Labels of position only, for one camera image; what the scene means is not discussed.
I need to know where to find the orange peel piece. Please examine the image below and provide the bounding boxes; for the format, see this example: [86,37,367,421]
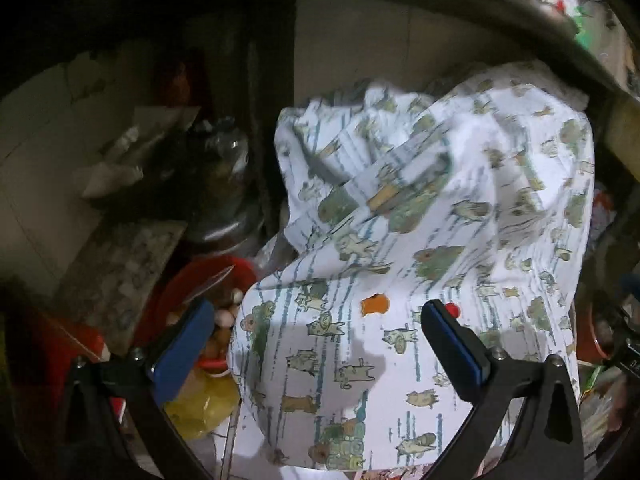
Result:
[360,294,391,317]

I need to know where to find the metal pot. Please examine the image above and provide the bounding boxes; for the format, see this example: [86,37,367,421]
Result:
[185,175,281,256]

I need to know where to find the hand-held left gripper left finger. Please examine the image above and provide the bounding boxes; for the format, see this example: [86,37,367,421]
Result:
[55,300,216,480]

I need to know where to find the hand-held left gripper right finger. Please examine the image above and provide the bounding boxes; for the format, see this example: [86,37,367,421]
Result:
[421,299,586,480]

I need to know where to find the cat printed white cloth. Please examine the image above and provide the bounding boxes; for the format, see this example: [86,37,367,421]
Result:
[227,60,596,473]

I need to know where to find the clear glass bottle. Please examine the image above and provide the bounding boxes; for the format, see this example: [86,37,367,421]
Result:
[200,117,251,186]

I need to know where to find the red plastic basin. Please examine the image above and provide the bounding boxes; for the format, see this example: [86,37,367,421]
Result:
[145,255,258,361]

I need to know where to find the cardboard scraps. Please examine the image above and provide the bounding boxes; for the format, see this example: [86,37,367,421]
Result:
[75,105,201,201]

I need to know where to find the yellow plastic bag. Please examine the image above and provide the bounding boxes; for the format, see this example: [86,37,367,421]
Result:
[165,370,241,441]

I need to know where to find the pile of eggs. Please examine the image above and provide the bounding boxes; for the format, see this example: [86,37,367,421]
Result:
[214,287,246,329]

